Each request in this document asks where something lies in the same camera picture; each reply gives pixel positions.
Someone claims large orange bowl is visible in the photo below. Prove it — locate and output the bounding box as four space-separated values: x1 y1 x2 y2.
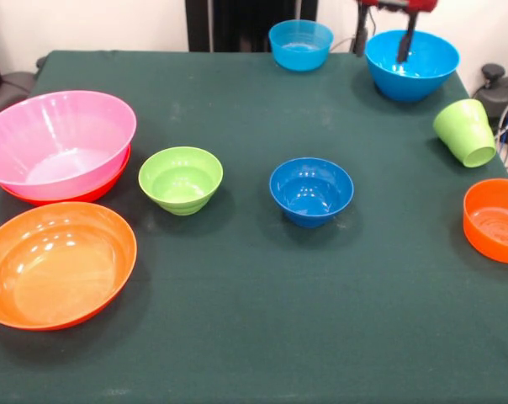
0 145 132 207
0 201 138 332

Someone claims large light blue bowl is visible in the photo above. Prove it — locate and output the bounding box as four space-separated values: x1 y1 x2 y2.
365 29 461 103

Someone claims dark green tablecloth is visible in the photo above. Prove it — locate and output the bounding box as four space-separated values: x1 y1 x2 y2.
0 50 508 404

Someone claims green cup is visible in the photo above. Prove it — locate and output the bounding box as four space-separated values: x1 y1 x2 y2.
431 98 498 168

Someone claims dark grey floor base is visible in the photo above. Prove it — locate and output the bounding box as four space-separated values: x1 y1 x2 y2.
0 56 49 121
472 62 508 127

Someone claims dark blue bowl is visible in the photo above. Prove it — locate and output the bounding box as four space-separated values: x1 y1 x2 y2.
268 157 355 229

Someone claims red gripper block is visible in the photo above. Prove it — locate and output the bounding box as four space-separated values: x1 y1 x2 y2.
354 0 439 65

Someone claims small orange bowl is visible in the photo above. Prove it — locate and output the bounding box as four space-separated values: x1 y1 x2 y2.
463 178 508 265

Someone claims green bowl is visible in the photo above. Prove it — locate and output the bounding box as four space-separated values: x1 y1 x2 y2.
138 146 225 216

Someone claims large pink bowl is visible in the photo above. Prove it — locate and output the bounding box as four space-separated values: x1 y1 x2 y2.
0 89 138 201

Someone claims small light blue bowl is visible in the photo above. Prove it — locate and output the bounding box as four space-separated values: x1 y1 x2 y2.
267 19 335 72

